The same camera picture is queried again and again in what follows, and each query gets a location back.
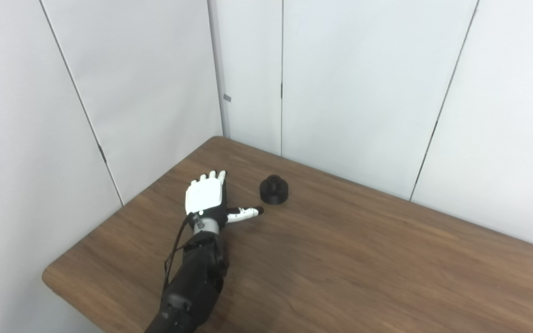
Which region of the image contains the grey wall corner trim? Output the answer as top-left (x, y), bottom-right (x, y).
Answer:
top-left (207, 0), bottom-right (230, 139)

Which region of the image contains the white and black left hand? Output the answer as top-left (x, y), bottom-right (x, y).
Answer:
top-left (185, 171), bottom-right (264, 228)

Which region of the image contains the round black part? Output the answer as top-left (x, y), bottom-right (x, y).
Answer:
top-left (260, 175), bottom-right (290, 205)

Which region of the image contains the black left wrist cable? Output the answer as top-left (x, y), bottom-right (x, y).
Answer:
top-left (162, 215), bottom-right (202, 293)

